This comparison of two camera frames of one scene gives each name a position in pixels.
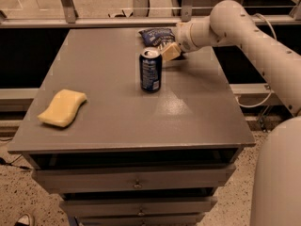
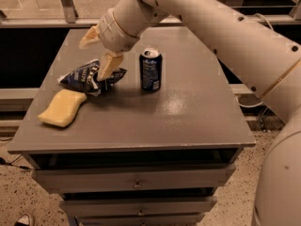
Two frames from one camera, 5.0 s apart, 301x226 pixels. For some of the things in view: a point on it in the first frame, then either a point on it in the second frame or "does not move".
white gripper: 183,38 -> 108,31
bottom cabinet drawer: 143,218 does not move
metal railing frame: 69,18 does not move
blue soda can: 150,70 does not move
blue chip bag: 158,37 -> 86,78
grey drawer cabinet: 129,129 does not move
